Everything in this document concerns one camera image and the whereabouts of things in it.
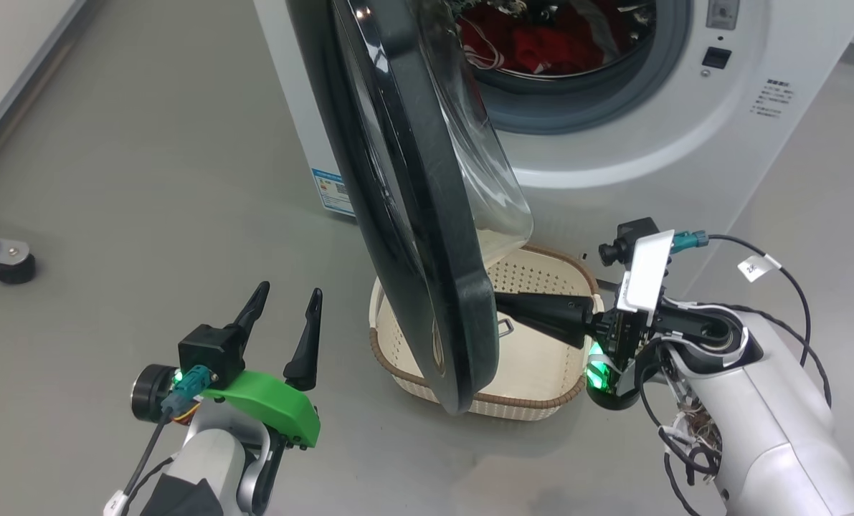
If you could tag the grey warning sticker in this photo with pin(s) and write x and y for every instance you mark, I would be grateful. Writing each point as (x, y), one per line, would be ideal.
(723, 13)

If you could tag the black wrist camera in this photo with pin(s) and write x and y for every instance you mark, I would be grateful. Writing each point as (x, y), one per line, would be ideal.
(208, 351)
(631, 233)

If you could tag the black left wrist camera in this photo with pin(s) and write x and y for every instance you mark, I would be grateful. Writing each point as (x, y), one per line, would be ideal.
(208, 351)

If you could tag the black glass washing machine door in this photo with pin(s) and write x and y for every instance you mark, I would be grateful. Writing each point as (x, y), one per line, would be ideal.
(426, 215)

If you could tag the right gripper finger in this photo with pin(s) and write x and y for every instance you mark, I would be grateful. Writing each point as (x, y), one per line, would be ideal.
(563, 331)
(556, 308)

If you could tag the red shorts white band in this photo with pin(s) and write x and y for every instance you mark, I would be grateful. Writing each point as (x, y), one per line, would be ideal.
(556, 46)

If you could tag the beige perforated laundry basket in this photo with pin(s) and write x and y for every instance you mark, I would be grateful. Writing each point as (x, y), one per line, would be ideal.
(534, 358)

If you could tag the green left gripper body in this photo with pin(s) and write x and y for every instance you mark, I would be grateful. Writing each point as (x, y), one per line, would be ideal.
(276, 405)

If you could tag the white front-load washing machine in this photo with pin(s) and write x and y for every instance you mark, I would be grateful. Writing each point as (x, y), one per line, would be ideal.
(649, 158)

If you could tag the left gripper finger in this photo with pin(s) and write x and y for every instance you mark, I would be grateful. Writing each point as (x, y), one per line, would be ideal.
(306, 355)
(254, 308)

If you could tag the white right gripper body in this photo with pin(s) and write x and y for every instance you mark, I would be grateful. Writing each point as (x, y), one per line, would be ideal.
(649, 276)

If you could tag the blue energy label sticker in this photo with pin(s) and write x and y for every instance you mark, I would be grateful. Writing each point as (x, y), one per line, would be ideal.
(333, 192)

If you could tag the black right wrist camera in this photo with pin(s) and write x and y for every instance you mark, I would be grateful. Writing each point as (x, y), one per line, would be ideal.
(631, 233)

